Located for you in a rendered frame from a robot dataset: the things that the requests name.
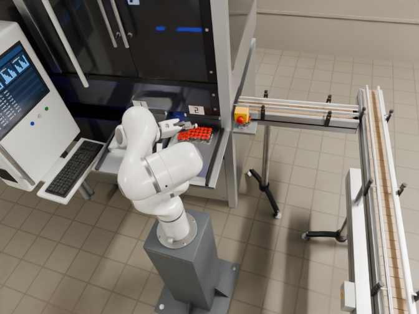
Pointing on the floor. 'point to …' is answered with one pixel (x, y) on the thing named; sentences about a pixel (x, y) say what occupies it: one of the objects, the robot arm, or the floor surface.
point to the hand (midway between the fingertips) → (185, 126)
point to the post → (225, 90)
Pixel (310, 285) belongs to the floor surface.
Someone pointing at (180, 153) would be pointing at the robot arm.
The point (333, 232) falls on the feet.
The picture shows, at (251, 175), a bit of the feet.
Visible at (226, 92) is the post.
